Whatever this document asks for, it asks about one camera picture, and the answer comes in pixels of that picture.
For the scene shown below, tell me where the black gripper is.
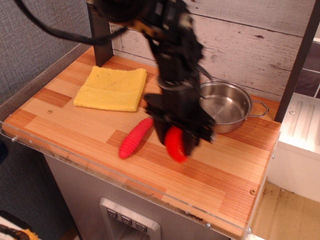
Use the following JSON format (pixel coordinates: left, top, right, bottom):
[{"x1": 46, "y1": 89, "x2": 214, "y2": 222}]
[{"x1": 144, "y1": 77, "x2": 215, "y2": 156}]

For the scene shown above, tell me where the red toy tomato slice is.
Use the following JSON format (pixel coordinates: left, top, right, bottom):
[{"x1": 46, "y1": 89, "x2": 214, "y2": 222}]
[{"x1": 164, "y1": 126, "x2": 187, "y2": 163}]

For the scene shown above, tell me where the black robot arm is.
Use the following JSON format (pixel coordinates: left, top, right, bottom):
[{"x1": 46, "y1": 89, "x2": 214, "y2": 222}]
[{"x1": 88, "y1": 0, "x2": 215, "y2": 162}]

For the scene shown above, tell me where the yellow folded towel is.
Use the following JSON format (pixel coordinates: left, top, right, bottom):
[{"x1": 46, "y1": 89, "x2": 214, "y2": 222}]
[{"x1": 73, "y1": 66, "x2": 147, "y2": 112}]

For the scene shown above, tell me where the clear acrylic counter guard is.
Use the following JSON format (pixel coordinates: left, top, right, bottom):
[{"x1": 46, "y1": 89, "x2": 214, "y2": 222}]
[{"x1": 0, "y1": 123, "x2": 252, "y2": 240}]

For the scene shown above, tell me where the yellow cloth bottom corner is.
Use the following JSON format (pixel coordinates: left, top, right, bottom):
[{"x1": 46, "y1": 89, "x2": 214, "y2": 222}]
[{"x1": 13, "y1": 229, "x2": 39, "y2": 240}]

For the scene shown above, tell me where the stainless steel pot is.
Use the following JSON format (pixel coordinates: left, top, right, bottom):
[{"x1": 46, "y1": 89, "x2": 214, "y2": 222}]
[{"x1": 199, "y1": 80, "x2": 269, "y2": 134}]

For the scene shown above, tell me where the silver button panel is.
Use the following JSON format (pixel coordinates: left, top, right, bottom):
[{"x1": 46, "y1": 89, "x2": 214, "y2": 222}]
[{"x1": 99, "y1": 197, "x2": 162, "y2": 240}]

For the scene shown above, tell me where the grey toy cabinet front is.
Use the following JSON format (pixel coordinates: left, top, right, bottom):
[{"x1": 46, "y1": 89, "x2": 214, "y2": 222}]
[{"x1": 45, "y1": 155, "x2": 228, "y2": 240}]

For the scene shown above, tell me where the red handled fork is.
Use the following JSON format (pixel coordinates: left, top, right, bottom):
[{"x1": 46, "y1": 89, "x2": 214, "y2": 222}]
[{"x1": 119, "y1": 117, "x2": 153, "y2": 159}]

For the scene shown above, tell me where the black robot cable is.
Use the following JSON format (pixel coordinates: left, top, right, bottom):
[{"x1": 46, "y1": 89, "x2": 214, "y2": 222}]
[{"x1": 14, "y1": 0, "x2": 127, "y2": 46}]

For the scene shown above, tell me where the dark vertical post right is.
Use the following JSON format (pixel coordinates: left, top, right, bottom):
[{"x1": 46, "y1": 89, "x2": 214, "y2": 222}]
[{"x1": 274, "y1": 0, "x2": 320, "y2": 123}]

